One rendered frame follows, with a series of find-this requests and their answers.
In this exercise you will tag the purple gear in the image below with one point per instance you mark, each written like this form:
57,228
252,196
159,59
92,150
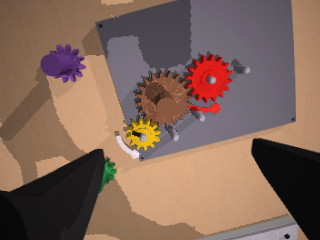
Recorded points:
63,63

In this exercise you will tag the white curved arrow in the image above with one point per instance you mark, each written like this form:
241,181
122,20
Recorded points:
134,153

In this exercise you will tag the green gear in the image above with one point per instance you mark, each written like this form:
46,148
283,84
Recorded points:
108,174

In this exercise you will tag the red gear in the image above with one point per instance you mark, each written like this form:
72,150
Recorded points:
200,73

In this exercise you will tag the yellow gear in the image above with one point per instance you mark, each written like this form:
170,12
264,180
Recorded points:
143,127

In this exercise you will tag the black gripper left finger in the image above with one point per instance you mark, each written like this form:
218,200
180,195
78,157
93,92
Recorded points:
56,206

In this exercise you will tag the brown toothed gear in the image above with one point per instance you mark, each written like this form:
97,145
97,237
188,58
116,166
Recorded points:
163,99

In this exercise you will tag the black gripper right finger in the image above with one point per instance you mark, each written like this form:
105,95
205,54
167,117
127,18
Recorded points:
294,174

